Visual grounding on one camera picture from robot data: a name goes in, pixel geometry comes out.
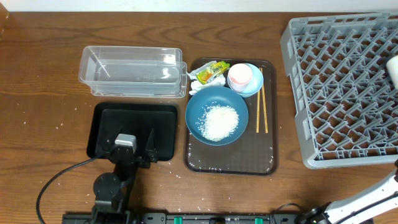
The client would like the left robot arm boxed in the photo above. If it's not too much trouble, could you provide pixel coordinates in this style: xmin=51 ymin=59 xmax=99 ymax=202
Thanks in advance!
xmin=90 ymin=128 xmax=158 ymax=224

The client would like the yellow green snack wrapper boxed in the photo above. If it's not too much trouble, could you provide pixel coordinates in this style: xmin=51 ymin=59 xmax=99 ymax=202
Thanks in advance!
xmin=188 ymin=61 xmax=230 ymax=85

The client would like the pink plastic cup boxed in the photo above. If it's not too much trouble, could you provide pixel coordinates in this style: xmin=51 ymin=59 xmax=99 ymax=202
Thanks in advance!
xmin=228 ymin=63 xmax=252 ymax=93

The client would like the clear plastic bin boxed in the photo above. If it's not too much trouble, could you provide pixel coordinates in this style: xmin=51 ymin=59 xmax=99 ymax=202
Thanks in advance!
xmin=79 ymin=45 xmax=183 ymax=84

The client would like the light blue small bowl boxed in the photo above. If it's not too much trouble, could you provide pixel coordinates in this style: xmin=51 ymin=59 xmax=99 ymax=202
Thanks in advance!
xmin=227 ymin=63 xmax=264 ymax=98

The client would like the dark brown serving tray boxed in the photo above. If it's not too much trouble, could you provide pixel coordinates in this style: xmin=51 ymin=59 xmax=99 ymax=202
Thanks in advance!
xmin=184 ymin=60 xmax=278 ymax=176

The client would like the grey dishwasher rack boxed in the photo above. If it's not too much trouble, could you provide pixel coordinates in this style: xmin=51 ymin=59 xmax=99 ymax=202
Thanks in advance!
xmin=280 ymin=12 xmax=397 ymax=169

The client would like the white plastic cup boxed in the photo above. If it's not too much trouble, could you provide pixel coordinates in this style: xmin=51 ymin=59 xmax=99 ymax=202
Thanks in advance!
xmin=386 ymin=55 xmax=398 ymax=90

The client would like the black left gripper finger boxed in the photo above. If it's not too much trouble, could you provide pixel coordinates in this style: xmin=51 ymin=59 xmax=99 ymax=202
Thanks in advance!
xmin=145 ymin=128 xmax=158 ymax=163
xmin=99 ymin=124 xmax=123 ymax=152

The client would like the black plastic bin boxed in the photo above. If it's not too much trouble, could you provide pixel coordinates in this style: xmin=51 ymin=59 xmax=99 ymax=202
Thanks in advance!
xmin=86 ymin=102 xmax=178 ymax=161

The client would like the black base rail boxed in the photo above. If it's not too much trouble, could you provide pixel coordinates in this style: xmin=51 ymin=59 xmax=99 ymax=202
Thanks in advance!
xmin=61 ymin=212 xmax=374 ymax=224

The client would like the wooden chopstick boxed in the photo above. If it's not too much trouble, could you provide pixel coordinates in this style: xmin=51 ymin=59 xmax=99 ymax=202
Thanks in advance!
xmin=256 ymin=91 xmax=261 ymax=133
xmin=261 ymin=81 xmax=269 ymax=134

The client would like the pile of white rice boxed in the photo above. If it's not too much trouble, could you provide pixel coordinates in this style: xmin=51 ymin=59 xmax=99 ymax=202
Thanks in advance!
xmin=196 ymin=105 xmax=239 ymax=142

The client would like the dark blue plate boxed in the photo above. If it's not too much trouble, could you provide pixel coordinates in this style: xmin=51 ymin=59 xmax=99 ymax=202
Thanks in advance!
xmin=185 ymin=86 xmax=249 ymax=146

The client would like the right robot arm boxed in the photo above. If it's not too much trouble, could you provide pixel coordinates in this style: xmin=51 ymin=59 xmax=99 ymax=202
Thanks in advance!
xmin=295 ymin=170 xmax=397 ymax=224

